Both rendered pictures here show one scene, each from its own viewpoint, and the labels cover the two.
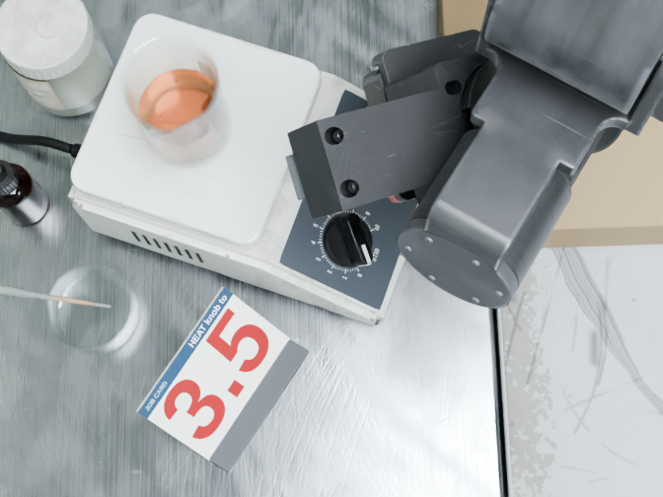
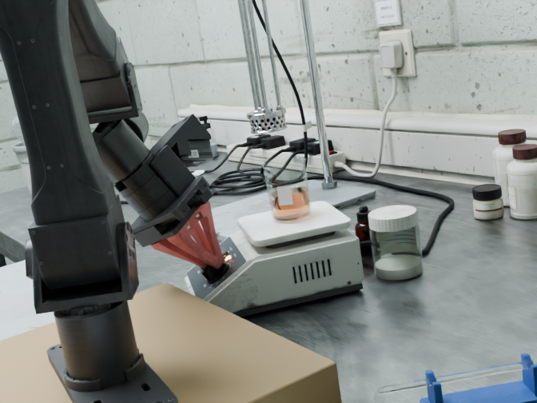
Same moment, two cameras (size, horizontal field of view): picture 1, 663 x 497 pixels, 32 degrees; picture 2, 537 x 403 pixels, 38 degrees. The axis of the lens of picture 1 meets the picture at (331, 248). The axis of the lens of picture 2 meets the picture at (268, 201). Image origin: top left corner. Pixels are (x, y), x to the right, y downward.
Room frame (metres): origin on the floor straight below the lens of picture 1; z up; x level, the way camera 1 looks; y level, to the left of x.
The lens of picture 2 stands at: (0.97, -0.51, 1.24)
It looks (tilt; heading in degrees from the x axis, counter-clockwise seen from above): 14 degrees down; 142
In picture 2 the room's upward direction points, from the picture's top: 9 degrees counter-clockwise
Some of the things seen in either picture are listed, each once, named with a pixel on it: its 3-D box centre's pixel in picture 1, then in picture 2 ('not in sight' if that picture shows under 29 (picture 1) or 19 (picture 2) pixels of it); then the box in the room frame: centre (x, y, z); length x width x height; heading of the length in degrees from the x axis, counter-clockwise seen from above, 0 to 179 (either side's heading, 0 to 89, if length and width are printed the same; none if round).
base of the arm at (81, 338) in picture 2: not in sight; (98, 341); (0.37, -0.25, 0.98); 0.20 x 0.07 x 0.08; 166
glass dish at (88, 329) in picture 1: (93, 310); not in sight; (0.19, 0.15, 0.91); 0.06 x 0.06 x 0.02
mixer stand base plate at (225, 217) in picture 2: not in sight; (276, 207); (-0.05, 0.30, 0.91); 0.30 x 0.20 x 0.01; 83
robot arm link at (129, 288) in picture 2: not in sight; (81, 268); (0.36, -0.25, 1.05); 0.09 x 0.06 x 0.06; 51
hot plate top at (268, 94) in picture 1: (197, 127); (292, 222); (0.27, 0.07, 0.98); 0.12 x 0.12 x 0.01; 63
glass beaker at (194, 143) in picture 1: (178, 109); (287, 189); (0.26, 0.07, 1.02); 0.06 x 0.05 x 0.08; 158
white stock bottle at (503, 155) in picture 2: not in sight; (514, 166); (0.31, 0.48, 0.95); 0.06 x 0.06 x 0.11
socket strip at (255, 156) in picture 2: not in sight; (280, 155); (-0.34, 0.57, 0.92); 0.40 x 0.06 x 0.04; 173
